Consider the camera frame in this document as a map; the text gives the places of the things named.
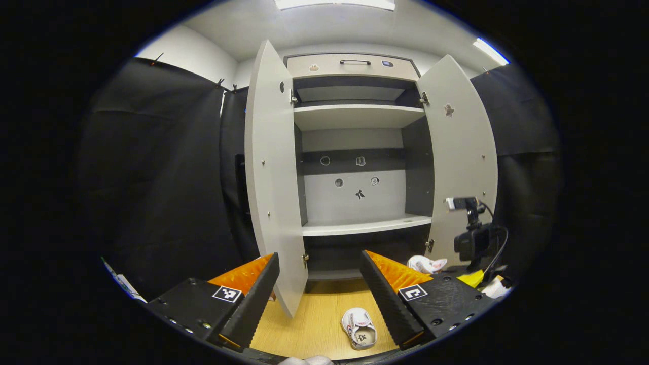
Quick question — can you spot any grey shoe cabinet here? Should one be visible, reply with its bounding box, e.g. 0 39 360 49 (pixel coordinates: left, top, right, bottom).
284 53 436 282

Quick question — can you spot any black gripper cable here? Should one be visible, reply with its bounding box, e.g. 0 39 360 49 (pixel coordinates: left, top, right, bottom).
479 202 510 282

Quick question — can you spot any white shoe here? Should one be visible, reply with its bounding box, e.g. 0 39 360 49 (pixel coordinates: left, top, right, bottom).
341 308 378 350
407 255 448 274

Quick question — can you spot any grey cabinet door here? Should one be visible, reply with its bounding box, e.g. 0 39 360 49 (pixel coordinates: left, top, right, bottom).
416 54 499 269
244 40 309 319

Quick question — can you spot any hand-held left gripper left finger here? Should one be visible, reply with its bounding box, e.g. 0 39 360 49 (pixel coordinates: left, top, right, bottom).
146 252 280 352

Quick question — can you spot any large ceiling light panel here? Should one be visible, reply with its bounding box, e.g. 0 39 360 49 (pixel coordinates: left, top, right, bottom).
274 0 396 12

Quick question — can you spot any beige cabinet drawer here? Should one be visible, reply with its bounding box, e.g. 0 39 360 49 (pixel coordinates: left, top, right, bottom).
286 54 420 81

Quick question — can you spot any black backdrop cloth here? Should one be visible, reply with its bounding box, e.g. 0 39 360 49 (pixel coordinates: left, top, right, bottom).
76 57 563 302

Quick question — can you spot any narrow ceiling light panel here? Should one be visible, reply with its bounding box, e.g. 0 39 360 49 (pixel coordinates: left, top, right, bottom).
473 37 510 66

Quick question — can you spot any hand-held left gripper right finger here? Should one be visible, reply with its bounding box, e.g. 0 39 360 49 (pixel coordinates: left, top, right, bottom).
360 250 495 351

